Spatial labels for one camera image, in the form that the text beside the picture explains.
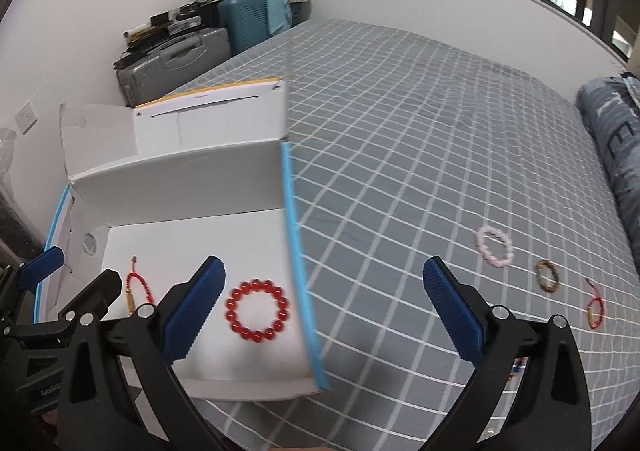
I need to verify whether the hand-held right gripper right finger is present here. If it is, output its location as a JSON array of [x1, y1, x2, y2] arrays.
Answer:
[[422, 256, 593, 451]]

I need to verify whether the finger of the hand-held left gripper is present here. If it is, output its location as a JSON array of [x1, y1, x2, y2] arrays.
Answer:
[[19, 247, 66, 290], [57, 270, 124, 328]]

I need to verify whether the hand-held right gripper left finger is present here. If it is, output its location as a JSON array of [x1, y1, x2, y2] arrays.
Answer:
[[59, 256, 226, 451]]

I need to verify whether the red string bracelet gold pendant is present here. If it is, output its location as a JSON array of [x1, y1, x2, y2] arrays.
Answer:
[[125, 256, 157, 316]]

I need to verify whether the red bead bracelet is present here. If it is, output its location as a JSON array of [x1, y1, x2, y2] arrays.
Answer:
[[225, 279, 292, 343]]

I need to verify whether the pink bead bracelet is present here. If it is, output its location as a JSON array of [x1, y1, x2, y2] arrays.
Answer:
[[475, 226, 515, 268]]

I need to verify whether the white cardboard box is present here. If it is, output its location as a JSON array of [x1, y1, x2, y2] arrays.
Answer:
[[32, 76, 332, 404]]

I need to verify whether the brown bead bracelet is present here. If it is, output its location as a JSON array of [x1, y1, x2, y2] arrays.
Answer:
[[535, 259, 561, 293]]

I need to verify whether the thin red string bracelet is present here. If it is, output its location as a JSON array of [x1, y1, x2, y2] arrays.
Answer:
[[585, 278, 606, 330]]

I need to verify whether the grey checked bed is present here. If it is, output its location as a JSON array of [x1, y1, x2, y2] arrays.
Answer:
[[135, 18, 640, 451]]

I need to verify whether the blue printed folded quilt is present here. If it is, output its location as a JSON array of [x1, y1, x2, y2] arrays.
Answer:
[[575, 73, 640, 279]]

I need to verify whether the grey suitcase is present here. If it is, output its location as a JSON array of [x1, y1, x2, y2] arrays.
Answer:
[[116, 27, 232, 108]]

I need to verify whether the pile of black gadgets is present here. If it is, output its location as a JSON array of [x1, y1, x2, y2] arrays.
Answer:
[[122, 6, 203, 44]]

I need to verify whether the teal suitcase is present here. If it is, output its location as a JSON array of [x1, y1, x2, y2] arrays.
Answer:
[[217, 0, 281, 56]]

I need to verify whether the teal towel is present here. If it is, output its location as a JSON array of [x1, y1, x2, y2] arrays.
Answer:
[[262, 0, 292, 34]]

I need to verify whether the white wall socket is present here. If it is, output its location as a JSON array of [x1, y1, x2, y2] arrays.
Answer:
[[15, 101, 38, 134]]

